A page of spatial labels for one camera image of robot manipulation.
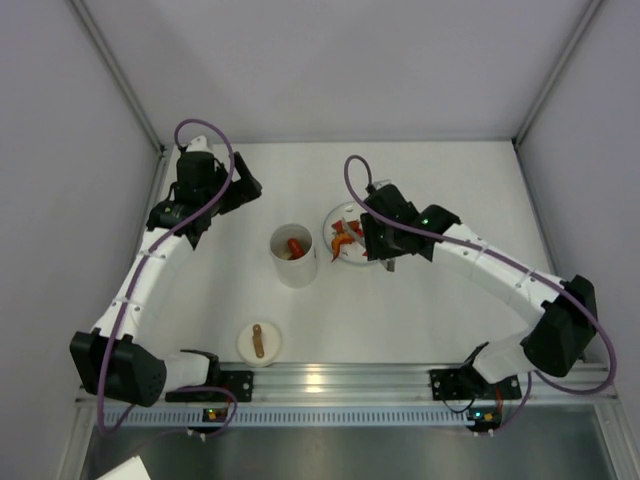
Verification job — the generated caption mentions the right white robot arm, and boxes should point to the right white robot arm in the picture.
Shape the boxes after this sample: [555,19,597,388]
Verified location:
[360,184,597,397]

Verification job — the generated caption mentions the white plate with blue rim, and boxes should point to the white plate with blue rim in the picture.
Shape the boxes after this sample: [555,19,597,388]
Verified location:
[321,201,379,267]

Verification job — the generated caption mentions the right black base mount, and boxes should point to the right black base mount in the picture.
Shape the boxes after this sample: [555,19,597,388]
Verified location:
[429,366,523,401]

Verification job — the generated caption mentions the aluminium mounting rail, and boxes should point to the aluminium mounting rail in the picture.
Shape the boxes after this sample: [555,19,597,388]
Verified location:
[74,362,616,406]

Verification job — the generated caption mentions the white cylindrical lunch container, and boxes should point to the white cylindrical lunch container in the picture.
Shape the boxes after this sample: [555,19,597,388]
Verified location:
[269,223,317,288]

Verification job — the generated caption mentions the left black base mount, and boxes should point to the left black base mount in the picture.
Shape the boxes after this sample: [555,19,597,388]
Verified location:
[165,370,254,403]

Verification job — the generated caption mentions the white paper sheet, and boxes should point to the white paper sheet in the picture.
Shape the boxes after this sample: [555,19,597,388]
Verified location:
[98,456,151,480]

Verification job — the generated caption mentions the slotted grey cable duct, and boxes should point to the slotted grey cable duct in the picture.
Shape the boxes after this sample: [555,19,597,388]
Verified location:
[122,406,476,427]

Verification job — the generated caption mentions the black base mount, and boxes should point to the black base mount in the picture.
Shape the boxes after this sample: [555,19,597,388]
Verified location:
[165,370,254,403]
[429,366,523,401]

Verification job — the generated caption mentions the white lid with wooden handle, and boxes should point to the white lid with wooden handle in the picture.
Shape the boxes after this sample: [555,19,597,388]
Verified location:
[236,322,282,368]

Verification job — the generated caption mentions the metal serving tongs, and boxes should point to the metal serving tongs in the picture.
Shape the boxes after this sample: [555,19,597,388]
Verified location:
[340,218,396,273]

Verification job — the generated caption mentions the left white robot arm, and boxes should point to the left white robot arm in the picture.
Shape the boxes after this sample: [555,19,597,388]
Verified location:
[70,137,262,407]

